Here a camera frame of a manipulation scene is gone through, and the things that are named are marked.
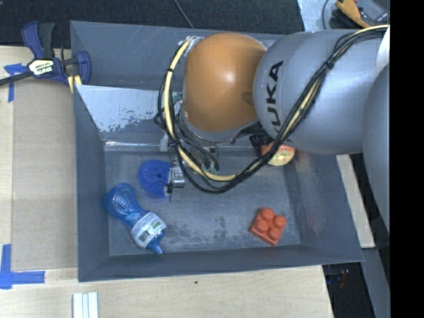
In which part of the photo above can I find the blue plastic bottle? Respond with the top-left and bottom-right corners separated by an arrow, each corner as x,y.
102,182 -> 168,256

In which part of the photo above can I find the orange toy brick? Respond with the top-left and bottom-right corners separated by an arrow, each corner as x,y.
248,207 -> 288,247

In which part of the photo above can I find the yellow and red apple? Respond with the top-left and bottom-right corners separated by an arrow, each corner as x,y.
260,140 -> 297,168

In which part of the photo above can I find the grey metal bin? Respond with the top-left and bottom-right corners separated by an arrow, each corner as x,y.
69,20 -> 366,283

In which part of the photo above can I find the blue mesh scrubber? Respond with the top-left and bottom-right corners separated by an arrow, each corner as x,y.
137,158 -> 172,199

